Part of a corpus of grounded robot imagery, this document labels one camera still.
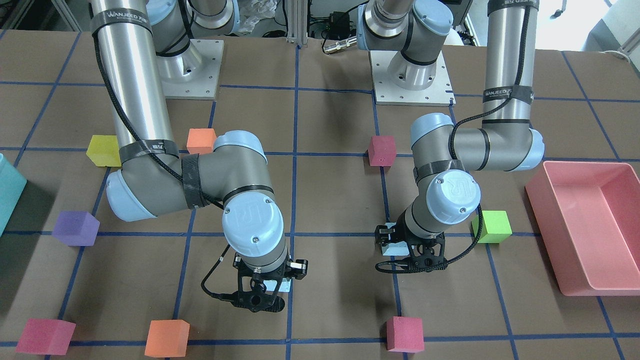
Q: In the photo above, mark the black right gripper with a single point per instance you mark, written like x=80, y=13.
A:
x=299, y=268

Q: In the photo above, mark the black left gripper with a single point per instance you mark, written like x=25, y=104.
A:
x=383, y=235

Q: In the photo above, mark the light blue foam block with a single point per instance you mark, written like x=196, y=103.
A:
x=284, y=285
x=392, y=249

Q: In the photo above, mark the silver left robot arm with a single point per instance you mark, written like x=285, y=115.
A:
x=446, y=152

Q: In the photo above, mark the green foam block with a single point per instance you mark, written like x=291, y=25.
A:
x=496, y=227

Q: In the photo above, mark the pink far foam block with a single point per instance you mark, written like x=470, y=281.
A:
x=44, y=336
x=405, y=335

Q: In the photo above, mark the pink foam block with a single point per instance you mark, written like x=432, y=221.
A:
x=382, y=151
x=44, y=336
x=405, y=335

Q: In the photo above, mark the orange far foam block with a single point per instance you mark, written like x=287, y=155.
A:
x=167, y=338

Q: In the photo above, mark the orange foam block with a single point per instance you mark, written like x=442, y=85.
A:
x=167, y=338
x=201, y=141

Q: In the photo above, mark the pink near foam block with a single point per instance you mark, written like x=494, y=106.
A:
x=382, y=151

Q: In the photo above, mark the orange near foam block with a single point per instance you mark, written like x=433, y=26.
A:
x=201, y=141

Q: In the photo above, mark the pink plastic bin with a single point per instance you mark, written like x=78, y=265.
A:
x=588, y=214

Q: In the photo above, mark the brown paper table mat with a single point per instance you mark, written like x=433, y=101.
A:
x=315, y=115

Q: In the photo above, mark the purple foam block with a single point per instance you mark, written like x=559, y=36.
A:
x=76, y=228

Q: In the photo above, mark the yellow foam block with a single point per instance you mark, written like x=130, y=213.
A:
x=103, y=151

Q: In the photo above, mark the light blue plastic bin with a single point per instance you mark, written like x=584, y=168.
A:
x=12, y=184

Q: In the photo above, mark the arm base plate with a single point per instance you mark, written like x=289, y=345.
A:
x=399, y=82
x=193, y=74

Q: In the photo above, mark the aluminium frame post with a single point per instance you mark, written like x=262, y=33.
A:
x=297, y=12

